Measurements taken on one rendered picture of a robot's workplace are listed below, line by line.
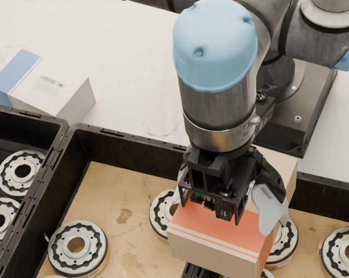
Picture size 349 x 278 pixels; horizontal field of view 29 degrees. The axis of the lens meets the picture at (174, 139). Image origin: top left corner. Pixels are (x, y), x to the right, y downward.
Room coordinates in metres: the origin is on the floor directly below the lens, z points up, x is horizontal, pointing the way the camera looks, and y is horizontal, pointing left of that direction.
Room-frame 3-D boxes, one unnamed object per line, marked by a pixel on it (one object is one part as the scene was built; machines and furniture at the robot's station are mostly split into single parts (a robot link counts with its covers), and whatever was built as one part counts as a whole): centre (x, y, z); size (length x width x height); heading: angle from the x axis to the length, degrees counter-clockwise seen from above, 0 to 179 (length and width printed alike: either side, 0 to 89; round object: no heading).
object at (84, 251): (0.55, 0.20, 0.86); 0.05 x 0.05 x 0.01
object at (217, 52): (0.42, -0.05, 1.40); 0.09 x 0.08 x 0.11; 147
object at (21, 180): (0.72, 0.28, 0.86); 0.05 x 0.05 x 0.01
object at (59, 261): (0.55, 0.20, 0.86); 0.10 x 0.10 x 0.01
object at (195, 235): (0.44, -0.06, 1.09); 0.16 x 0.12 x 0.07; 147
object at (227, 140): (0.42, -0.05, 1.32); 0.08 x 0.08 x 0.05
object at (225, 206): (0.42, -0.05, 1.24); 0.09 x 0.08 x 0.12; 147
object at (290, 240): (0.51, -0.12, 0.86); 0.10 x 0.10 x 0.01
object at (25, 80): (1.00, 0.27, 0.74); 0.20 x 0.12 x 0.09; 50
